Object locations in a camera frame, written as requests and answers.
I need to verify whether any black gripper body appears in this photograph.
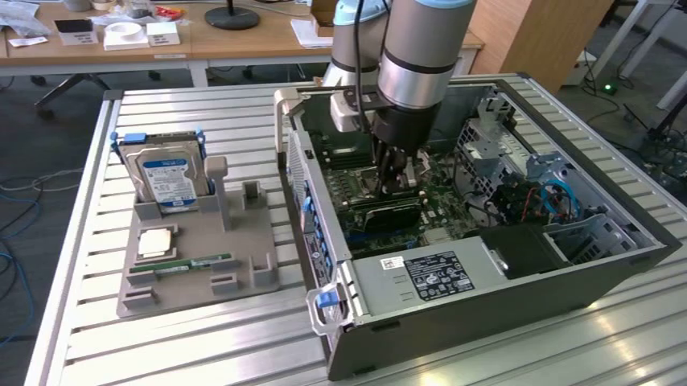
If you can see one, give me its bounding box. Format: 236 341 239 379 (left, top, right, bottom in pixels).
371 100 439 156

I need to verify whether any metal socket cover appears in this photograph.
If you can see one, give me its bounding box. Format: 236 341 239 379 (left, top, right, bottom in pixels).
406 147 434 186

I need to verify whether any metal CPU socket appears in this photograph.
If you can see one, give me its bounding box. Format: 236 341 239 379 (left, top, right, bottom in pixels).
348 165 382 199

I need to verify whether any green motherboard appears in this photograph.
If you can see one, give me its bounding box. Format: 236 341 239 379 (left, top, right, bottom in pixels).
316 132 484 261

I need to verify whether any metal disk bay cage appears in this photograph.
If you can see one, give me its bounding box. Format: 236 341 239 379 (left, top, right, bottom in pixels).
455 116 538 192
542 212 643 266

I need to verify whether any silver chipset heat sink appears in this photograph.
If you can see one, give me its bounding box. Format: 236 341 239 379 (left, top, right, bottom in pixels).
420 228 459 245

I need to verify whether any grey power supply black label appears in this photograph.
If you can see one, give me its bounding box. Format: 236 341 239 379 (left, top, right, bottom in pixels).
343 236 508 318

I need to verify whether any white paper stack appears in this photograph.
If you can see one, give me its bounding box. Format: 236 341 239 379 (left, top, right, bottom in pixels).
288 18 335 50

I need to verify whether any wooden cabinet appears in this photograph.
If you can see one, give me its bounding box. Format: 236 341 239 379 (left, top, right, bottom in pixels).
444 0 616 93

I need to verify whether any brown cardboard box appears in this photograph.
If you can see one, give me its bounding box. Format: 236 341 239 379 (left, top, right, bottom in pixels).
311 0 338 27

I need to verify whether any open grey PC case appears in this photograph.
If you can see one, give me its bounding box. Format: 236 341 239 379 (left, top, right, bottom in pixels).
272 78 684 382

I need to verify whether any hard disk blue caddy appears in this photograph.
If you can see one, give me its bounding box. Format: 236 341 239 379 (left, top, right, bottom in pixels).
108 129 210 216

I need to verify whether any black round lamp base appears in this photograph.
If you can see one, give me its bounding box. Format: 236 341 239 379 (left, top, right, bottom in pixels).
203 0 262 31

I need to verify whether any green RAM stick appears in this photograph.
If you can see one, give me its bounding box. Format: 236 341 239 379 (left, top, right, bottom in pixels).
131 253 235 278

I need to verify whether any silver CPU chip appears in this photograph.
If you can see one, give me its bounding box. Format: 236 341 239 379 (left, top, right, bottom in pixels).
136 229 177 258

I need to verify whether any grey parts rack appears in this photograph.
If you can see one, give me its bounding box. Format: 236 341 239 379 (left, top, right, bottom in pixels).
116 155 283 321

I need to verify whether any white box with label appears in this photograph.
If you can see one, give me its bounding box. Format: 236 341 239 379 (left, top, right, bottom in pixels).
145 22 180 47

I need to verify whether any white flat box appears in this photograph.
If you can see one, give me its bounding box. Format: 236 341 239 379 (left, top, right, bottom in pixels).
101 34 151 51

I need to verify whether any white tape roll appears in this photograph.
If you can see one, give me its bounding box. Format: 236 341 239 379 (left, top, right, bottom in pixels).
107 23 141 41

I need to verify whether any dark grey pouch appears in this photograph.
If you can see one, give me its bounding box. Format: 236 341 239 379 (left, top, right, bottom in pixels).
119 0 155 19

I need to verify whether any black office chair base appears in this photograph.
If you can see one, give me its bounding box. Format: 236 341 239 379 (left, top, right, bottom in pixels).
31 70 163 120

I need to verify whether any white box black top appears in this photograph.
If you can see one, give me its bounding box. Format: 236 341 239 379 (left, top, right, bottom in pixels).
52 18 101 46

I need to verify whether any white card red print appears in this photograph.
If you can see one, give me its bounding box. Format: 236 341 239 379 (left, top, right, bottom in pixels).
8 35 49 48

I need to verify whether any clear plastic bag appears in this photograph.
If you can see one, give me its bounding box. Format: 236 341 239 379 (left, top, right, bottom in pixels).
0 1 40 38

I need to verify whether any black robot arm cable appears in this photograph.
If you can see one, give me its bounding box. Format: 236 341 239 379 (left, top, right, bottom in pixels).
351 0 394 133

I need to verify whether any black internal cable bundle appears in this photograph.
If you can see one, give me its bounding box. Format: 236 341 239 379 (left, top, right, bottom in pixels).
464 176 542 228

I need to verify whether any blue disk wire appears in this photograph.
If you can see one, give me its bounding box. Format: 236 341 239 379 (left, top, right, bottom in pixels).
538 183 586 223

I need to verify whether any white desk frame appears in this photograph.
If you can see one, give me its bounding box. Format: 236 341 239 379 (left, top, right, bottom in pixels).
584 0 687 109

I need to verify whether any blue floor cable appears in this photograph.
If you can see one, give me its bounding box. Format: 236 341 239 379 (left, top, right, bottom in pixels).
0 188 41 347

